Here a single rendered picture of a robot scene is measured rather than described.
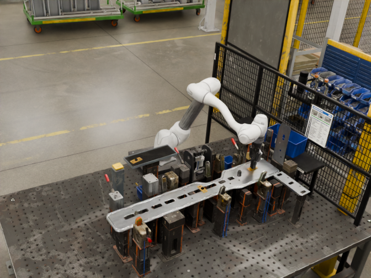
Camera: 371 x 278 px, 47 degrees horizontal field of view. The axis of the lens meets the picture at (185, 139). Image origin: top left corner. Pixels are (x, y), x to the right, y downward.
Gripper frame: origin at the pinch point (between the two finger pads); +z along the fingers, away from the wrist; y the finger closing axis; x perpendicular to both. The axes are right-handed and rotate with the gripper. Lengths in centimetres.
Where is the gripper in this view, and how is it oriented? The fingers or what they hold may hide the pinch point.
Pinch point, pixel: (253, 164)
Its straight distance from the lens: 330.6
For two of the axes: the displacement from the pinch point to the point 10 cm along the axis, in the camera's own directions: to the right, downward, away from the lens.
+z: -0.6, 8.5, 5.1
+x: 8.3, -2.4, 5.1
